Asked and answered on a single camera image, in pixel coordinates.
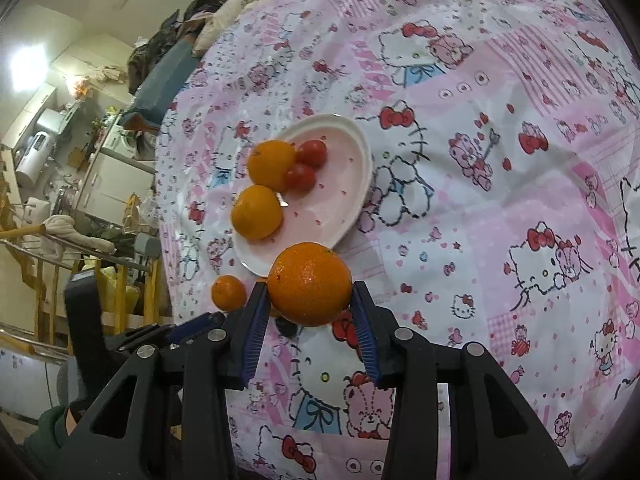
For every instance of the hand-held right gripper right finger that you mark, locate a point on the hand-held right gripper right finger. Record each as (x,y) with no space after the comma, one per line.
(365,330)

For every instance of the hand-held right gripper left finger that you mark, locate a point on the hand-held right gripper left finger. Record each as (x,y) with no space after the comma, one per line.
(255,330)

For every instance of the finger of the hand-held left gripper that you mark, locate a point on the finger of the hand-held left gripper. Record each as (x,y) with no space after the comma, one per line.
(82,310)
(195,327)

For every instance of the large orange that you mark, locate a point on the large orange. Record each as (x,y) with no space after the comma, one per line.
(310,284)

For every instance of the medium orange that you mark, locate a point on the medium orange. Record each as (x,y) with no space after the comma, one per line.
(271,165)
(256,211)

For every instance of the pink strawberry plate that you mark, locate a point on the pink strawberry plate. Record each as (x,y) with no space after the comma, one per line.
(330,195)

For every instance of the red tomato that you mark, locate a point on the red tomato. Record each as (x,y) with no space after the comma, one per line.
(301,177)
(312,153)

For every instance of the person's left forearm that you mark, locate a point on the person's left forearm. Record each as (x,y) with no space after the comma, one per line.
(45,430)

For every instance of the dark grape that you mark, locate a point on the dark grape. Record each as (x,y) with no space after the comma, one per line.
(287,327)

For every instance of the yellow wooden rack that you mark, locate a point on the yellow wooden rack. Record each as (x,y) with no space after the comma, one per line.
(120,290)

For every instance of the small orange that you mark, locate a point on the small orange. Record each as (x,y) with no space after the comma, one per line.
(228,292)

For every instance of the white mop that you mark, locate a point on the white mop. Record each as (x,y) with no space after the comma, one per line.
(65,232)

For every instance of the grey box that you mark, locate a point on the grey box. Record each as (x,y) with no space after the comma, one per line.
(146,246)

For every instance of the white plastic bag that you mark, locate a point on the white plastic bag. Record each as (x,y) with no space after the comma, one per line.
(147,205)

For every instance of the white base cabinet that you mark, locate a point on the white base cabinet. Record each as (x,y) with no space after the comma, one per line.
(112,185)

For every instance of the white water heater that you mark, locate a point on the white water heater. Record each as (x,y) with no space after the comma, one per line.
(32,157)

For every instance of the white washing machine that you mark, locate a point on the white washing machine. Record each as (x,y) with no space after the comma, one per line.
(127,142)

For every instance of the steel range hood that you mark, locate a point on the steel range hood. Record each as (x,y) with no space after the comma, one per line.
(55,120)

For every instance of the orange plastic bag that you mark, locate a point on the orange plastic bag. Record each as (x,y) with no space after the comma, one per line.
(82,85)

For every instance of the hanging beige cloth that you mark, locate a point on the hanging beige cloth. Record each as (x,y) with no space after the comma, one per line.
(110,74)

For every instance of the ceiling light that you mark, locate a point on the ceiling light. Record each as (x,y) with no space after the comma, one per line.
(30,62)

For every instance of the messy clothes pile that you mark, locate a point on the messy clothes pile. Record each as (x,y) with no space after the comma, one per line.
(170,25)

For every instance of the cream duvet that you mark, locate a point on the cream duvet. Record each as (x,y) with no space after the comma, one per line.
(240,5)

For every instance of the white wall cabinets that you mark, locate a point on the white wall cabinets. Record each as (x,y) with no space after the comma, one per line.
(35,105)

